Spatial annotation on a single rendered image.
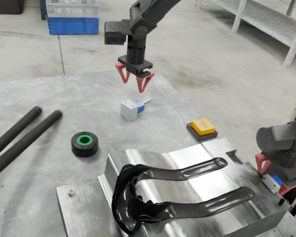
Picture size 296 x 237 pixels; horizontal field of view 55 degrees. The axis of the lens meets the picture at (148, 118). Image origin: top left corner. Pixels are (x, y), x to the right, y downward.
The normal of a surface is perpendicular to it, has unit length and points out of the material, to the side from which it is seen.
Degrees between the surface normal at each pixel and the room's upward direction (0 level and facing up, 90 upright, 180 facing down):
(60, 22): 91
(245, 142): 0
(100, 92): 0
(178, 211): 27
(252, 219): 2
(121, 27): 31
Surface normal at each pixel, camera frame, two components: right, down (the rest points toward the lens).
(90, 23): 0.32, 0.61
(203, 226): 0.51, -0.78
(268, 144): -0.97, 0.04
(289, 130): 0.14, -0.40
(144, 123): 0.12, -0.79
